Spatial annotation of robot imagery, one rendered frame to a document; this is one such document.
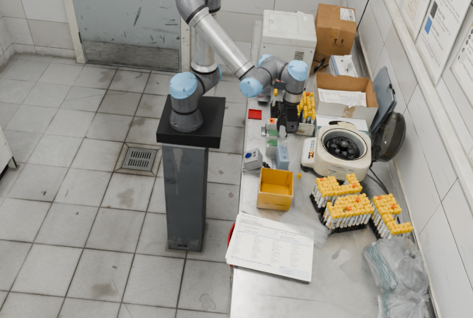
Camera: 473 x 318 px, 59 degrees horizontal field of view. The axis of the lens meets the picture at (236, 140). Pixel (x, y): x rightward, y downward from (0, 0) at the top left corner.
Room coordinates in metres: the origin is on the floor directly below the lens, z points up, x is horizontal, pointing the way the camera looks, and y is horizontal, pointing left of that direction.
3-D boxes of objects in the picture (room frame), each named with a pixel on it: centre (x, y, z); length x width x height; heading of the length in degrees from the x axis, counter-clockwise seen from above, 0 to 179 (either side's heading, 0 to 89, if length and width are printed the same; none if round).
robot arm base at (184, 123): (1.43, 0.24, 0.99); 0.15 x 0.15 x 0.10
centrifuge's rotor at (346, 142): (1.33, -0.46, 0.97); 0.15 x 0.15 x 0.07
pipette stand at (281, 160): (1.26, -0.20, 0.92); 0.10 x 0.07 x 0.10; 7
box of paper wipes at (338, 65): (2.04, -0.56, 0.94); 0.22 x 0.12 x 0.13; 4
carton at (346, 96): (1.70, -0.51, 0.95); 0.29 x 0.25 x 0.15; 90
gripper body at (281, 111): (1.32, -0.20, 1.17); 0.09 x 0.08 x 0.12; 7
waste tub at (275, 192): (1.09, -0.17, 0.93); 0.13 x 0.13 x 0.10; 88
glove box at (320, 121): (1.51, -0.49, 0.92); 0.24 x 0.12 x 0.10; 90
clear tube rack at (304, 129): (1.59, -0.31, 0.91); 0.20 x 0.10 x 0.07; 0
